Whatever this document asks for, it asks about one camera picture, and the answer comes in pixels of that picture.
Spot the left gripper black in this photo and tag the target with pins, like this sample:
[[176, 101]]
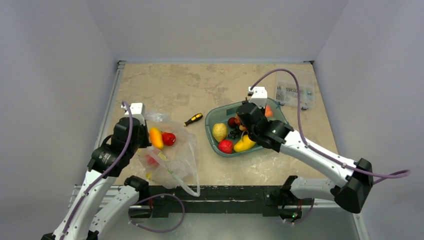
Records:
[[146, 141]]

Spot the yellow black screwdriver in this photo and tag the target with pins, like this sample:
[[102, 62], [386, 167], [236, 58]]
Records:
[[193, 119]]

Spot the orange yellow fake mango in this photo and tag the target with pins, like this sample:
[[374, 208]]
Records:
[[155, 137]]

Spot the dark red fake plum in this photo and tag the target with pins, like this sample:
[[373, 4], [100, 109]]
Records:
[[232, 122]]

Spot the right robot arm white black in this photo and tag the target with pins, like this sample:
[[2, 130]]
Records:
[[348, 182]]

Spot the clear plastic screw box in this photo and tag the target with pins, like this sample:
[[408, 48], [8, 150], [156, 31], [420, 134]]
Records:
[[286, 92]]

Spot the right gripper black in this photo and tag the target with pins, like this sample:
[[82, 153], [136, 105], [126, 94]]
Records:
[[245, 113]]

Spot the yellow fake lemon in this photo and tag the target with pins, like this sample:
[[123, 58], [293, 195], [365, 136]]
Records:
[[219, 131]]

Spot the red fake cherry bunch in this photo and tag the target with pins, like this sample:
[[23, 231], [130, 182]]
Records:
[[151, 162]]

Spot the clear plastic bag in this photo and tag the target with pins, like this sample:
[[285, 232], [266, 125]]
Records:
[[177, 163]]

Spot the dark fake grape bunch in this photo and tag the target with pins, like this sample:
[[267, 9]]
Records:
[[235, 132]]

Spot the red fake lychee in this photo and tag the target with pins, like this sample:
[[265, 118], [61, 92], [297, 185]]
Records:
[[226, 146]]

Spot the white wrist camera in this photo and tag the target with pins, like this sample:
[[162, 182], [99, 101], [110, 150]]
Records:
[[257, 95], [137, 111]]

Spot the red fake apple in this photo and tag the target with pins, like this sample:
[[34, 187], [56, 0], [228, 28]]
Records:
[[168, 138]]

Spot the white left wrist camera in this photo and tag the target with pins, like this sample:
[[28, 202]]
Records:
[[137, 111]]

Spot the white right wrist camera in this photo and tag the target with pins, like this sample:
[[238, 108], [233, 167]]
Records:
[[257, 95]]

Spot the teal plastic basin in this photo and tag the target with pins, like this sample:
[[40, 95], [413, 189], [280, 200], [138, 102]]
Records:
[[223, 113]]

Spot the orange fake peach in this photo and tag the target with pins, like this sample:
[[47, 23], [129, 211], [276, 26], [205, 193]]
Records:
[[268, 112]]

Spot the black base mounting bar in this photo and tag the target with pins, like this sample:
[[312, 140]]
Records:
[[266, 200]]

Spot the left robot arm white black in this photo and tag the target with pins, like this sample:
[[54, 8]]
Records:
[[86, 220]]

